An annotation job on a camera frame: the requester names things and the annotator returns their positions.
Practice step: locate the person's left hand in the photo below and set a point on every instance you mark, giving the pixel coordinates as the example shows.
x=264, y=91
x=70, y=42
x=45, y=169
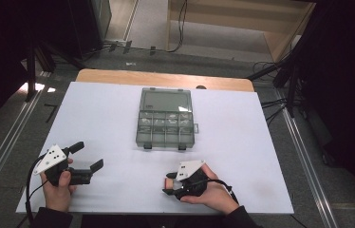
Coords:
x=57, y=196

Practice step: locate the smoky clear plastic storage box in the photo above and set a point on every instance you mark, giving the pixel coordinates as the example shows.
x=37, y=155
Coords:
x=165, y=122

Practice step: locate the wooden table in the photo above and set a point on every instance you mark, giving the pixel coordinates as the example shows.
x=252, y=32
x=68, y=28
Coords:
x=109, y=76

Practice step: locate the black metal stand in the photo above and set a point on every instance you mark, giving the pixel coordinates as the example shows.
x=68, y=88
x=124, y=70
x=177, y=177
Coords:
x=31, y=69
x=291, y=82

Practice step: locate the metal floor rail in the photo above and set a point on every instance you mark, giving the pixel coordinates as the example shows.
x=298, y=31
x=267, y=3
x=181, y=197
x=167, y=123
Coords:
x=305, y=158
x=4, y=152

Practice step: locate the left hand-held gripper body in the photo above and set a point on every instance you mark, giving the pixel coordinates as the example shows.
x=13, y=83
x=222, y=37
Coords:
x=50, y=158

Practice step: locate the person's right hand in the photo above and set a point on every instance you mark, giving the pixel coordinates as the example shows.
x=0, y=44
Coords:
x=216, y=193

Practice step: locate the grey cabinet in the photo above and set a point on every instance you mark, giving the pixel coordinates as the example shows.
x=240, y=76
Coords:
x=101, y=19

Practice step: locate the dark round table grommet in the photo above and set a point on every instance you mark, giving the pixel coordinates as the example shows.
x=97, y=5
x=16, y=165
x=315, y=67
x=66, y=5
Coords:
x=201, y=87

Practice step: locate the white table board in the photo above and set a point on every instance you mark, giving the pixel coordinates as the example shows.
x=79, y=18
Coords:
x=102, y=120

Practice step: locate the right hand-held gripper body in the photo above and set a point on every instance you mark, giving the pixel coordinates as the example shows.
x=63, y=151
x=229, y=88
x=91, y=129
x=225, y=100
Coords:
x=191, y=177

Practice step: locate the light wooden shelf unit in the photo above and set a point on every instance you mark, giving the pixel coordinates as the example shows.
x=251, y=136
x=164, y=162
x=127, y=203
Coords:
x=280, y=22

